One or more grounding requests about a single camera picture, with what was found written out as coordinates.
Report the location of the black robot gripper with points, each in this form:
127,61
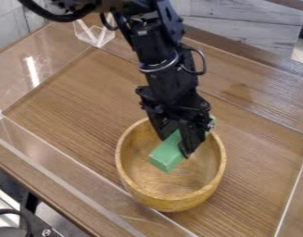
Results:
170,99

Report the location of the green rectangular block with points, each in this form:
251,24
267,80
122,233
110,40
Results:
166,155

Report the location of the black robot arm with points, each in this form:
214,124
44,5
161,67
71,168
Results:
153,29

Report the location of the brown wooden bowl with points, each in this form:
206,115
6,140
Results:
189,185

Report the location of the clear acrylic tray wall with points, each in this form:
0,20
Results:
84,197

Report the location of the clear acrylic corner bracket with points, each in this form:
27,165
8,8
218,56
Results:
91,34

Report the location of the black metal table bracket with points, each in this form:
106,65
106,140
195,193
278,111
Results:
40,229

